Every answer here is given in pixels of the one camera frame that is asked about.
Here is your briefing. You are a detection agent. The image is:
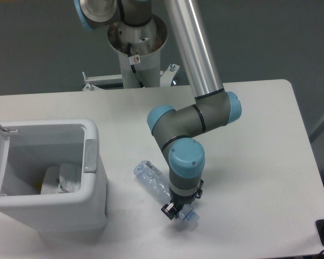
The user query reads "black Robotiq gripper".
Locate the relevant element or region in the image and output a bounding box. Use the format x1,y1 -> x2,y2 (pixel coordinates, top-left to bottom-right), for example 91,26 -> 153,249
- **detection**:
161,179 -> 204,220

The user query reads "clear plastic water bottle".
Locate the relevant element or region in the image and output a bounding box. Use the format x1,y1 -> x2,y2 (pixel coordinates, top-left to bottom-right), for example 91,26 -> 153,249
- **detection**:
133,160 -> 200,224

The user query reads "white green wrapper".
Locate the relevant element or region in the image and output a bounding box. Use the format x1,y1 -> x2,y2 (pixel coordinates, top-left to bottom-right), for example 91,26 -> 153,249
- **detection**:
57,163 -> 82,193

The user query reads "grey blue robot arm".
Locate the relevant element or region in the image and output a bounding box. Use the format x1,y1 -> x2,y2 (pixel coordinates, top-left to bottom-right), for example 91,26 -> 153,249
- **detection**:
74,1 -> 242,219

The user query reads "white plastic trash can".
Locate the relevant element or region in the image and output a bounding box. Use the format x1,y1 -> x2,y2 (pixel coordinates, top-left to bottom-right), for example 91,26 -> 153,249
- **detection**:
0,119 -> 107,232

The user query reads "white pedestal base frame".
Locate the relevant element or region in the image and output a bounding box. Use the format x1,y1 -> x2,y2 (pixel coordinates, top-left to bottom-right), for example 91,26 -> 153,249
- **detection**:
82,55 -> 180,91

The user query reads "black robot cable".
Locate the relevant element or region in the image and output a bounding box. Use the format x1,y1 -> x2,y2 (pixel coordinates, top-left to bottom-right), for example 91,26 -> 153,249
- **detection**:
127,42 -> 146,88

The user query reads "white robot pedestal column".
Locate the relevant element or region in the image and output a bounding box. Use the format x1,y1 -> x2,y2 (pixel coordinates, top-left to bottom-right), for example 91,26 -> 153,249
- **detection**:
107,13 -> 168,89

